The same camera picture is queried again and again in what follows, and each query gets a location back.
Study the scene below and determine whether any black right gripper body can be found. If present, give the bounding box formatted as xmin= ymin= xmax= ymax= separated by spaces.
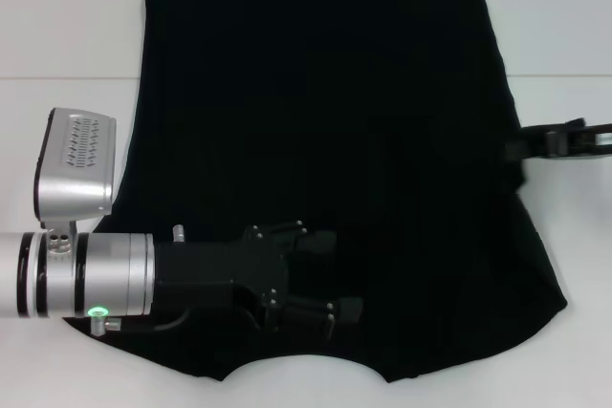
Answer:
xmin=585 ymin=123 xmax=612 ymax=158

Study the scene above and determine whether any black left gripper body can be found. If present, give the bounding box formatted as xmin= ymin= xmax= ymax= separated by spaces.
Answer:
xmin=152 ymin=224 xmax=294 ymax=333

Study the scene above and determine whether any left arm cable with plug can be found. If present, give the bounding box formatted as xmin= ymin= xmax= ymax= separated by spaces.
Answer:
xmin=89 ymin=305 xmax=262 ymax=338

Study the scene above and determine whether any black t-shirt with white print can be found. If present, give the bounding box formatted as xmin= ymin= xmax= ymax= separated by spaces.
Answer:
xmin=61 ymin=0 xmax=570 ymax=383

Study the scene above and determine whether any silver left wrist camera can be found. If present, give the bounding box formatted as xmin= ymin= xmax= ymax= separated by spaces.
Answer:
xmin=32 ymin=106 xmax=119 ymax=238

